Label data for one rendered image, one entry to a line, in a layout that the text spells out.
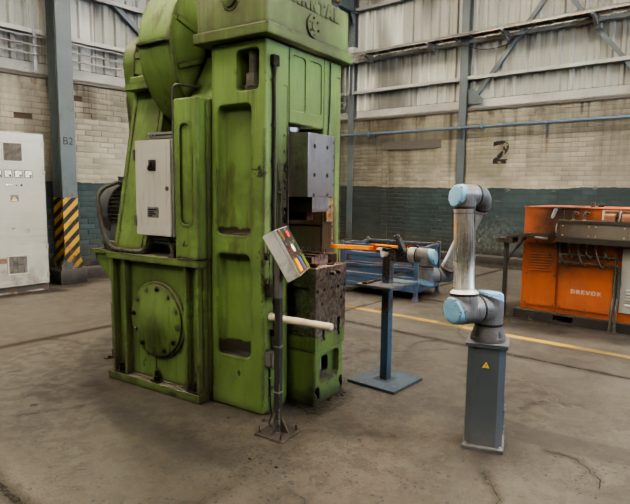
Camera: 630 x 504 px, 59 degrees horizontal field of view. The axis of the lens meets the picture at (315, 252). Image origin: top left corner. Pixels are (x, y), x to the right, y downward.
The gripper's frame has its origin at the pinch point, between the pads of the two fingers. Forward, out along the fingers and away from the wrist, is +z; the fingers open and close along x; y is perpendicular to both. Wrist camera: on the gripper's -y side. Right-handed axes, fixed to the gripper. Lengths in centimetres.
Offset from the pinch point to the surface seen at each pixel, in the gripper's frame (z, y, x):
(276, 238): 24, -8, -73
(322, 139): 43, -66, -2
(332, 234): 56, -2, 36
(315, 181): 43, -39, -10
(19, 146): 564, -73, 87
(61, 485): 81, 110, -161
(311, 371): 37, 83, -14
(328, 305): 35, 42, 0
